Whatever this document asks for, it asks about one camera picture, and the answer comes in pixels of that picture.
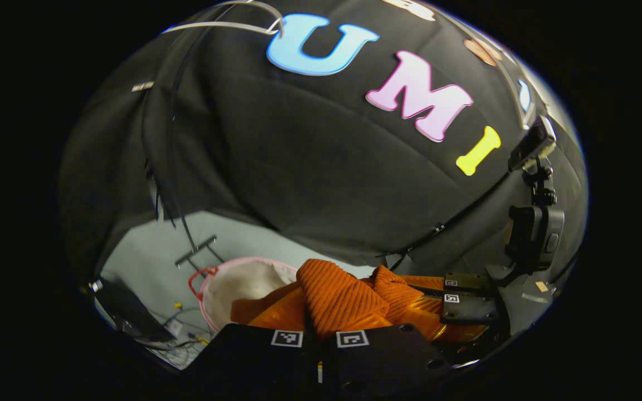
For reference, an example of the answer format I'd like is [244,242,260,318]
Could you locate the black clothes rail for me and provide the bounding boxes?
[142,33,225,269]

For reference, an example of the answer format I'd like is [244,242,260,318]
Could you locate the bundle of floor cables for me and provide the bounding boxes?
[143,304,213,368]

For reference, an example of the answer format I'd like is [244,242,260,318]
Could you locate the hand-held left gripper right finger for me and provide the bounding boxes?
[321,312,458,393]

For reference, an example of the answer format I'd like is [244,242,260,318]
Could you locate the empty white hanger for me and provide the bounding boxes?
[160,0,285,37]

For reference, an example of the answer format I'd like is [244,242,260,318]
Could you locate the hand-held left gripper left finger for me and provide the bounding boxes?
[184,287,323,393]

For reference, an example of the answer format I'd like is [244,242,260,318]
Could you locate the white pink-rimmed laundry hamper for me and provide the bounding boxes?
[188,256,299,335]

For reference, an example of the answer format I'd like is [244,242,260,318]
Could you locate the black flat case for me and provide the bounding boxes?
[94,277,176,343]

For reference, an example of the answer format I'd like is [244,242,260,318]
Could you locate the orange corduroy jacket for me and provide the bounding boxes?
[231,258,445,339]

